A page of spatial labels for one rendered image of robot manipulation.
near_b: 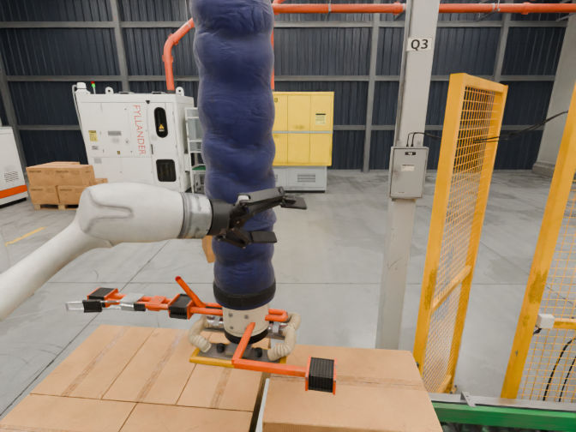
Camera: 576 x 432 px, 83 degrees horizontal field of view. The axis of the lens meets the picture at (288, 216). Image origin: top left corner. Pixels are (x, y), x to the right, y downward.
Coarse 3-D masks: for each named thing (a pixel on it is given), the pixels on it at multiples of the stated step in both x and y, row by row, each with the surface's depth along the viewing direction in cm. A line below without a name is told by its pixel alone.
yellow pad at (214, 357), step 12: (216, 348) 119; (252, 348) 119; (264, 348) 119; (192, 360) 114; (204, 360) 114; (216, 360) 114; (228, 360) 114; (252, 360) 113; (264, 360) 113; (276, 360) 113
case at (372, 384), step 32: (320, 352) 143; (352, 352) 143; (384, 352) 143; (288, 384) 126; (352, 384) 126; (384, 384) 126; (416, 384) 126; (288, 416) 113; (320, 416) 113; (352, 416) 113; (384, 416) 113; (416, 416) 113
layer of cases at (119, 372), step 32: (96, 352) 201; (128, 352) 201; (160, 352) 201; (192, 352) 201; (64, 384) 178; (96, 384) 178; (128, 384) 178; (160, 384) 178; (192, 384) 178; (224, 384) 178; (256, 384) 178; (32, 416) 159; (64, 416) 159; (96, 416) 159; (128, 416) 159; (160, 416) 159; (192, 416) 159; (224, 416) 159; (256, 416) 171
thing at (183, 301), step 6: (180, 294) 130; (186, 294) 130; (174, 300) 126; (180, 300) 127; (186, 300) 127; (192, 300) 125; (168, 306) 122; (174, 306) 121; (180, 306) 123; (186, 306) 123; (192, 306) 124; (168, 312) 123; (174, 312) 123; (180, 312) 122; (186, 312) 122; (174, 318) 123; (180, 318) 122; (186, 318) 122
